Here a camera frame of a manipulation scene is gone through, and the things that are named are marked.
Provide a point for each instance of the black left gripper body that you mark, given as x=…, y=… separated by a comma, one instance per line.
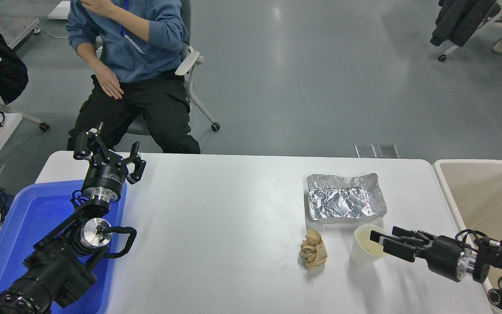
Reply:
x=105, y=176

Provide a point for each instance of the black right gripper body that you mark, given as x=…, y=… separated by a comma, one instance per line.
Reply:
x=445, y=257

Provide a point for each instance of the white paper cup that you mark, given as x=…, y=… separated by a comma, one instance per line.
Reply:
x=360, y=253

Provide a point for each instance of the person's right forearm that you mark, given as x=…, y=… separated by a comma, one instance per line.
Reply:
x=89, y=59

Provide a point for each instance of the person's left forearm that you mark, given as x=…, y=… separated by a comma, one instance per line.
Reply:
x=129, y=24

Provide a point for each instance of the crumpled tan paper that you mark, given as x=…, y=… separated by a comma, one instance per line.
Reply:
x=313, y=250

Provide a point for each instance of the person's right hand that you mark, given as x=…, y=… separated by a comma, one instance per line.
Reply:
x=110, y=85

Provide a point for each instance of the person's left hand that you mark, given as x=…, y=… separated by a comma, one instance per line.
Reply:
x=98, y=6

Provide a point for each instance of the crumpled silver foil tray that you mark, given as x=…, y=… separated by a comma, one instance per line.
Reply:
x=344, y=200

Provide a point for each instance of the large pale bin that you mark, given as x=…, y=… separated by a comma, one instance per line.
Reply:
x=495, y=187

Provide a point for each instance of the metal floor plate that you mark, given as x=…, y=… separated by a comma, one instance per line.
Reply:
x=388, y=151
x=365, y=151

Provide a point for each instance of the blue plastic tray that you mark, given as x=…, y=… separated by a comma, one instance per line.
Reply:
x=24, y=218

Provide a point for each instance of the white flat board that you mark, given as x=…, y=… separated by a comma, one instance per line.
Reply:
x=59, y=11

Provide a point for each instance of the dark grey coat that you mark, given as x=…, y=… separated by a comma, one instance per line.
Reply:
x=460, y=19

